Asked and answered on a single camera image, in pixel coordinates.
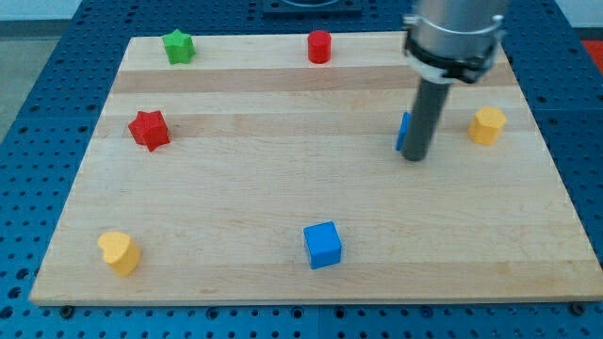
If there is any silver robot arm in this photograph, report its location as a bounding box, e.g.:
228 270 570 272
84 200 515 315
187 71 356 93
403 0 510 85

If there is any yellow hexagon block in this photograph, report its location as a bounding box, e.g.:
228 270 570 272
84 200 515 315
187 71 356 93
467 106 507 146

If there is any blue cube block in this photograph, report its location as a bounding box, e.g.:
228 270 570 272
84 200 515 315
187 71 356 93
303 221 342 269

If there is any red star block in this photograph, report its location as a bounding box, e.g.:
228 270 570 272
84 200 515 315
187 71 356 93
128 110 171 152

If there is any green star block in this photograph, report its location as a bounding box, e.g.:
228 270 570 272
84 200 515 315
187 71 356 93
161 29 196 64

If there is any red cylinder block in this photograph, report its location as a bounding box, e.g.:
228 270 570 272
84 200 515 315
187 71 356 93
307 30 332 64

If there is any yellow heart block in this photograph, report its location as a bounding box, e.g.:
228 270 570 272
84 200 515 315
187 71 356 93
97 232 141 277

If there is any grey cylindrical pointer rod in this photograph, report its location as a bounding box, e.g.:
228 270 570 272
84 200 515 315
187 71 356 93
401 79 450 161

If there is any wooden board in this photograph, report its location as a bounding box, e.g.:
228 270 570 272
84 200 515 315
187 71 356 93
30 32 602 306

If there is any blue block behind rod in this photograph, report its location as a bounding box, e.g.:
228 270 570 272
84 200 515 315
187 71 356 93
395 112 412 152

